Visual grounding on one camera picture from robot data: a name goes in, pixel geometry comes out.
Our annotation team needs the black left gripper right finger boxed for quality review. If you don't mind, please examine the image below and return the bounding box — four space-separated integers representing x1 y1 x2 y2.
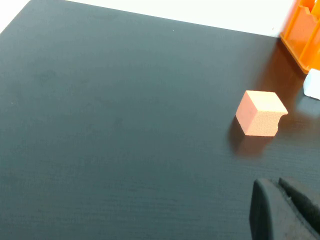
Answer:
278 177 320 232

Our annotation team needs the white foam cube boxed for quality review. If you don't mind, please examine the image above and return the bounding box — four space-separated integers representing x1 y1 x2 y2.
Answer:
303 67 320 101

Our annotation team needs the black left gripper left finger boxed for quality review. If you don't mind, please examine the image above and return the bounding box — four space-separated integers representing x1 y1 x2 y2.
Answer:
249 178 320 240

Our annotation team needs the orange plastic cutlery holder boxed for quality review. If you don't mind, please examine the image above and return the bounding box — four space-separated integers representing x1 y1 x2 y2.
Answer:
279 0 320 75

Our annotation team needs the orange-red foam cube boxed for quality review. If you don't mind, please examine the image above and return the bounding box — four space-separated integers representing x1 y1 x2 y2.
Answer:
235 90 289 137

